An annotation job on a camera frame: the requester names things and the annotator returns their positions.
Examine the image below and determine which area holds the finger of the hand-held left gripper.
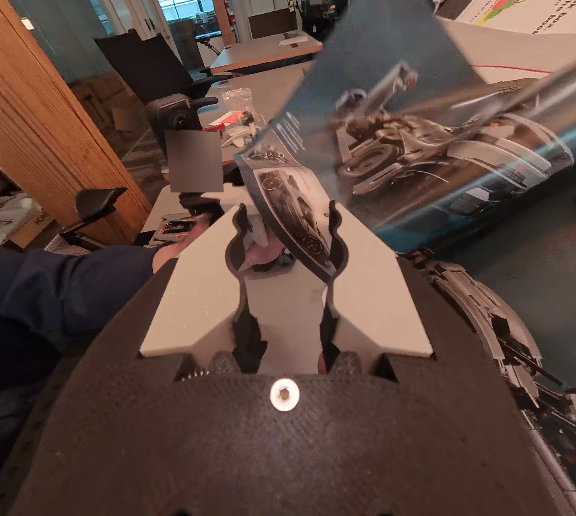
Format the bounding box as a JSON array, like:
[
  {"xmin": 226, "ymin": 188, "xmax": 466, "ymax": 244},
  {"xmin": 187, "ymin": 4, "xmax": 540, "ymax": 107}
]
[{"xmin": 200, "ymin": 189, "xmax": 272, "ymax": 236}]

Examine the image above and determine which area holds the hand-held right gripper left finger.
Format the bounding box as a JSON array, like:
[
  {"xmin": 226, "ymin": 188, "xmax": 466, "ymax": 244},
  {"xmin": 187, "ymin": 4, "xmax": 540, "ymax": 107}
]
[{"xmin": 139, "ymin": 204, "xmax": 263, "ymax": 375}]

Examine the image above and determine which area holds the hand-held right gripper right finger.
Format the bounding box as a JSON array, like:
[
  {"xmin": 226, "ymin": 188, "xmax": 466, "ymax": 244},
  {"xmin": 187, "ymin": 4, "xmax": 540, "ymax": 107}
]
[{"xmin": 319, "ymin": 200, "xmax": 434, "ymax": 375}]

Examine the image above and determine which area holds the grey toy car model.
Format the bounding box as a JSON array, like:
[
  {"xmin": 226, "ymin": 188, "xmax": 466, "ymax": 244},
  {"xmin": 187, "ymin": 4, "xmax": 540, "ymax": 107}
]
[{"xmin": 155, "ymin": 214, "xmax": 205, "ymax": 243}]

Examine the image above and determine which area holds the instruction book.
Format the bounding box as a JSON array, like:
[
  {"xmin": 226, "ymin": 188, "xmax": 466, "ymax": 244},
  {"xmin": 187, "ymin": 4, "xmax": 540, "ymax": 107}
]
[{"xmin": 234, "ymin": 0, "xmax": 576, "ymax": 436}]

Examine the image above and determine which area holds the person's left forearm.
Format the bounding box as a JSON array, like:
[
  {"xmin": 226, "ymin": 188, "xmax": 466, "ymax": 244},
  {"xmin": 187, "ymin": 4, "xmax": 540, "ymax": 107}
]
[{"xmin": 0, "ymin": 239, "xmax": 185, "ymax": 346}]

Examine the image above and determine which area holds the person's left hand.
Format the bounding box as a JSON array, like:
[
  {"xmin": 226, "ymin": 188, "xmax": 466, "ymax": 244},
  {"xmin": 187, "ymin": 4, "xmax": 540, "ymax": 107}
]
[{"xmin": 243, "ymin": 232, "xmax": 290, "ymax": 271}]

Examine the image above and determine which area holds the black office chair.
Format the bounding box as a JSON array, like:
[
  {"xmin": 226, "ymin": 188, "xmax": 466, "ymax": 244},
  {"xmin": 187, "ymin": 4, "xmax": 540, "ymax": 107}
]
[{"xmin": 94, "ymin": 28, "xmax": 232, "ymax": 109}]

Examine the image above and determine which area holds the small clear bag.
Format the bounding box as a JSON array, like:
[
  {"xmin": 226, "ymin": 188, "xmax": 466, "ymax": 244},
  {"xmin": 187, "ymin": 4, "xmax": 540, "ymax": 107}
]
[{"xmin": 220, "ymin": 88, "xmax": 257, "ymax": 117}]

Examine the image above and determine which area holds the white plastic part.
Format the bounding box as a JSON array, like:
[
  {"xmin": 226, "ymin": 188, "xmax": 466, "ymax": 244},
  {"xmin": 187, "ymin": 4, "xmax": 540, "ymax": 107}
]
[{"xmin": 220, "ymin": 122, "xmax": 271, "ymax": 148}]

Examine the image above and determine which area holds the black chair armrest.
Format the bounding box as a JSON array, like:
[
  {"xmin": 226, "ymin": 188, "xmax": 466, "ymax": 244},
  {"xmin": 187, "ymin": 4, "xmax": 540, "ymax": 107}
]
[{"xmin": 58, "ymin": 187, "xmax": 129, "ymax": 251}]

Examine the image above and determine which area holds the black monitor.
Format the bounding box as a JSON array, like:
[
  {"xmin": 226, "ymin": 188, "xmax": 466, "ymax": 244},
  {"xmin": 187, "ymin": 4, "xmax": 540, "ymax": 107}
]
[{"xmin": 248, "ymin": 8, "xmax": 299, "ymax": 40}]

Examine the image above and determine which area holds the slim wooden post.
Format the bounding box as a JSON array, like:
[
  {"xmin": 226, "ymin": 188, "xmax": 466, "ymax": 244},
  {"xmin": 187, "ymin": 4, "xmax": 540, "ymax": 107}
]
[{"xmin": 205, "ymin": 0, "xmax": 236, "ymax": 46}]

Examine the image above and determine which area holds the thick wooden post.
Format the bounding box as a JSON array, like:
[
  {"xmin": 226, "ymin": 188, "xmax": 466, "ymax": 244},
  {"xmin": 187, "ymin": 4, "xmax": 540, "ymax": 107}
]
[{"xmin": 0, "ymin": 0, "xmax": 151, "ymax": 247}]

